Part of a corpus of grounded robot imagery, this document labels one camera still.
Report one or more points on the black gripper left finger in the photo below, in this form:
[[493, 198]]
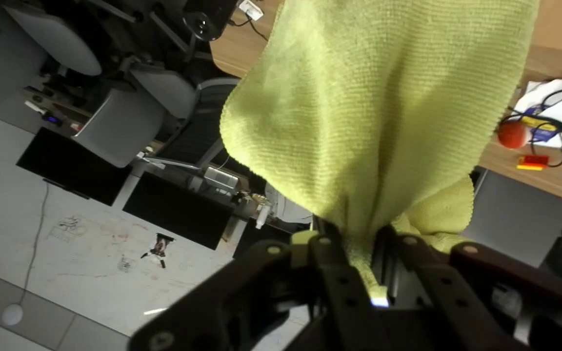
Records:
[[263, 305]]

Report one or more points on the yellow cloth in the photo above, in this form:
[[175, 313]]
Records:
[[372, 110]]

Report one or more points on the grey fabric chair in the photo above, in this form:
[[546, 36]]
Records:
[[522, 221], [118, 128], [54, 40]]

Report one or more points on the small red yellow item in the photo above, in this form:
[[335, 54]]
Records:
[[532, 163]]

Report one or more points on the black camera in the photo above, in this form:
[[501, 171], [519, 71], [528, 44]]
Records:
[[204, 22]]

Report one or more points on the black mesh office chair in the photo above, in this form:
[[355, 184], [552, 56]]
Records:
[[191, 137]]

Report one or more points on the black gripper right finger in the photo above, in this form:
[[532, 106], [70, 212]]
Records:
[[478, 305]]

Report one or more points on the red ball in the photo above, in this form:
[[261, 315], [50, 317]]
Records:
[[513, 136]]

